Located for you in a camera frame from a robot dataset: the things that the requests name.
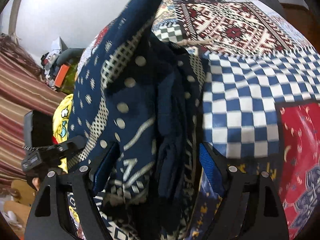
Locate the yellow cartoon blanket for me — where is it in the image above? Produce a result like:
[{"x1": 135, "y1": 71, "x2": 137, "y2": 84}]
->
[{"x1": 51, "y1": 93, "x2": 74, "y2": 173}]

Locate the person's left hand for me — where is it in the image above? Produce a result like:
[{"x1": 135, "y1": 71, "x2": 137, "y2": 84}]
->
[{"x1": 32, "y1": 178, "x2": 41, "y2": 191}]

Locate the grey neck pillow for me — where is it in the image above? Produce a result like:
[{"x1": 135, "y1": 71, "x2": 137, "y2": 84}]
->
[{"x1": 55, "y1": 48, "x2": 84, "y2": 66}]

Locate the striped brown curtain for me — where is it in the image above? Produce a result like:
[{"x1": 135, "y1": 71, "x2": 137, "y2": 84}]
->
[{"x1": 0, "y1": 34, "x2": 65, "y2": 187}]

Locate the green patterned cloth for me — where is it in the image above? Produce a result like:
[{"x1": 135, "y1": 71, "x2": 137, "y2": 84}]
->
[{"x1": 60, "y1": 63, "x2": 78, "y2": 95}]

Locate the orange box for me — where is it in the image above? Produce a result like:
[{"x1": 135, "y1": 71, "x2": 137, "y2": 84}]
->
[{"x1": 54, "y1": 64, "x2": 70, "y2": 88}]

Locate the navy patterned garment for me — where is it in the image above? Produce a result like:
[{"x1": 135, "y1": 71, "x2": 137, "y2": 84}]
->
[{"x1": 67, "y1": 0, "x2": 209, "y2": 239}]

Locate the colourful patchwork bedspread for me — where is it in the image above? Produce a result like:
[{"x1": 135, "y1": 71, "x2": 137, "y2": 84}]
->
[{"x1": 67, "y1": 0, "x2": 320, "y2": 240}]

